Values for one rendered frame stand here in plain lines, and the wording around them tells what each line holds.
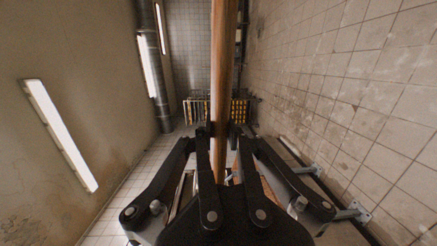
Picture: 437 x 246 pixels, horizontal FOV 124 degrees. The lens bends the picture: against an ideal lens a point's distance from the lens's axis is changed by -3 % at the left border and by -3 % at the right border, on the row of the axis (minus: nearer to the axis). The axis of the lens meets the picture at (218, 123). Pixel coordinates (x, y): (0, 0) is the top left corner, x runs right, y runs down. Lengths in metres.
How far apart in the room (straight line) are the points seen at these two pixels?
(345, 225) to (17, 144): 2.53
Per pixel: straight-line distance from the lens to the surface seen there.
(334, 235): 1.44
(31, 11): 2.01
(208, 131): 0.16
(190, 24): 5.31
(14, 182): 1.76
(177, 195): 2.09
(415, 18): 1.40
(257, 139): 0.16
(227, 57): 0.17
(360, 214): 1.62
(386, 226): 1.55
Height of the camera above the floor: 1.15
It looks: 3 degrees down
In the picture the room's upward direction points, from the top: 92 degrees counter-clockwise
